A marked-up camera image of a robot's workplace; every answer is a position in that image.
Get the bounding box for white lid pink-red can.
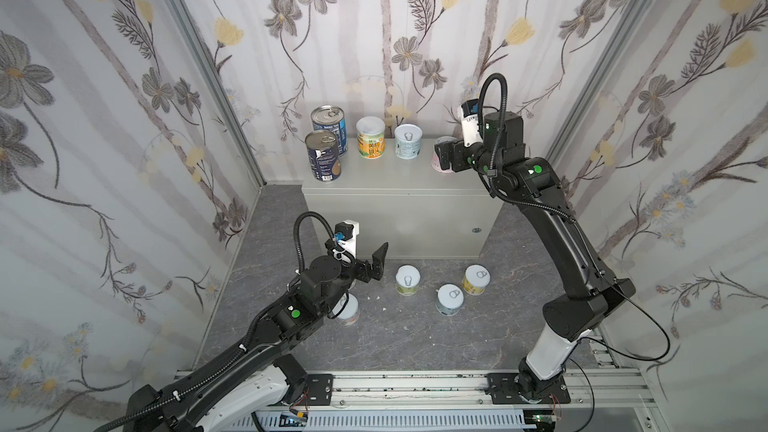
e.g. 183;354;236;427
432;136;455;173

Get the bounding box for white lid light-blue can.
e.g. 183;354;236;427
394;124;423;160

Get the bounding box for white lid yellow-orange can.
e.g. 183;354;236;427
356;116;386;159

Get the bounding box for dark labelled tall can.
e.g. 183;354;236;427
305;130;341;182

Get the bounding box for blue labelled tall can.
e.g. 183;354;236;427
310;105;348;155

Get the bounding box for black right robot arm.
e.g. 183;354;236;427
435;112;635;403

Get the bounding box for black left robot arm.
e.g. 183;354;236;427
104;239;388;431

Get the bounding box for white lid green can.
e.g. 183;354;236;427
395;265;421;296

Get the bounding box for white lid pink can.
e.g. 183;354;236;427
332;294;359;326

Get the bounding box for grey metal cabinet box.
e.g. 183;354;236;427
302;139;502;259

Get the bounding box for white lid teal can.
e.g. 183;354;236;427
436;284;464;316

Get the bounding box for white lid yellow can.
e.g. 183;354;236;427
462;264;491;296

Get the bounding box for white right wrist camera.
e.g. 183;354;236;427
460;99;482;147

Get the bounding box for white slotted cable duct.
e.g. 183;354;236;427
225;409;536;431

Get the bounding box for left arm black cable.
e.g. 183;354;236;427
92;211;337;432

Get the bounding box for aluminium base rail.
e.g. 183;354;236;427
173;369;655;432

